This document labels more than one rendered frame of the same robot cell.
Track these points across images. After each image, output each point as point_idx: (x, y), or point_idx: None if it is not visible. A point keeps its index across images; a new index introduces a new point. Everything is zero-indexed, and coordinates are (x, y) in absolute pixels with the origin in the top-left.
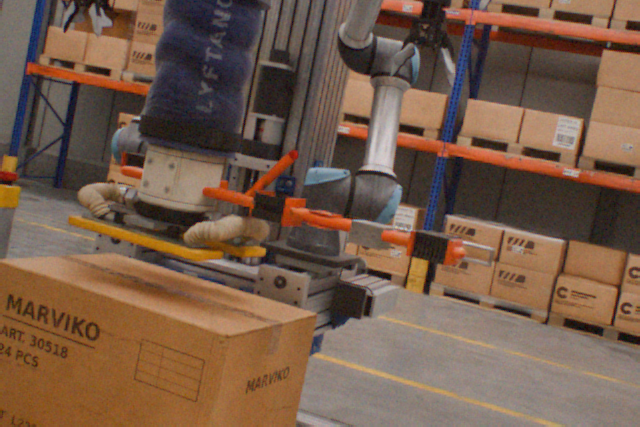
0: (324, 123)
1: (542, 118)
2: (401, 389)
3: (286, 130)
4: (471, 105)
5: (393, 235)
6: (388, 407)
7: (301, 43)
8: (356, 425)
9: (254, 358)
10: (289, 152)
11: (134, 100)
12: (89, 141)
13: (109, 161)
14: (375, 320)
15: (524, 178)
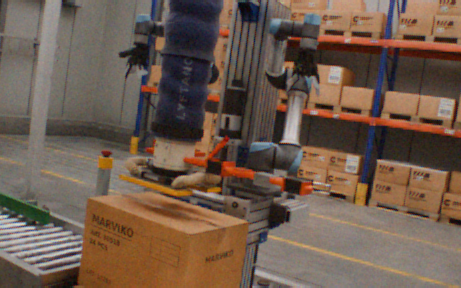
0: (264, 117)
1: (430, 100)
2: (340, 261)
3: (243, 122)
4: (388, 94)
5: (275, 180)
6: (330, 271)
7: (249, 75)
8: (309, 281)
9: (208, 245)
10: (224, 137)
11: None
12: None
13: None
14: (332, 222)
15: (424, 135)
